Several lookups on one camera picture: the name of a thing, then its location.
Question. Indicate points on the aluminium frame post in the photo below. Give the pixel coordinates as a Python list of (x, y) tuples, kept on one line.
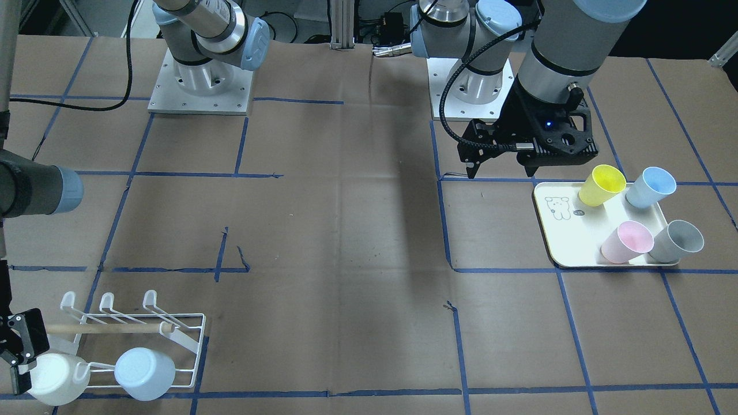
[(342, 21)]

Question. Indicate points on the cream plastic tray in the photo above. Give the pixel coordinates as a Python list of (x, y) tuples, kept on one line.
[(574, 232)]

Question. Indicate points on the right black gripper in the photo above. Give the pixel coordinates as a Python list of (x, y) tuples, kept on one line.
[(22, 333)]

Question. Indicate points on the pink cup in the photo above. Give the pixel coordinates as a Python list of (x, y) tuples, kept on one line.
[(629, 240)]

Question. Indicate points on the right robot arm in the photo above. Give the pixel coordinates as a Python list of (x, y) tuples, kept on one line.
[(211, 42)]

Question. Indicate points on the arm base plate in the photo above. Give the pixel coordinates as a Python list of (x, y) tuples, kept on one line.
[(472, 96), (212, 88)]

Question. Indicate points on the white wire cup rack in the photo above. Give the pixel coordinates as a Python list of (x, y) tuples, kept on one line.
[(180, 335)]

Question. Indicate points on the yellow cup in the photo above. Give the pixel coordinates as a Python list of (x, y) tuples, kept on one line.
[(603, 183)]

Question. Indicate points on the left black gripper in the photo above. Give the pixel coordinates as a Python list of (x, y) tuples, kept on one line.
[(520, 117)]

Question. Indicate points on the cream white cup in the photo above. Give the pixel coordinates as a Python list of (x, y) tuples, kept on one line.
[(58, 379)]

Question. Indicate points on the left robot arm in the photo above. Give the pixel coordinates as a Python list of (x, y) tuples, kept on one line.
[(571, 40)]

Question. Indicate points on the grey cup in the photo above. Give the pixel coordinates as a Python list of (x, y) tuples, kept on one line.
[(677, 240)]

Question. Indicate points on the light blue cup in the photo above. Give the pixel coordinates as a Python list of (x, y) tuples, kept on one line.
[(145, 374)]

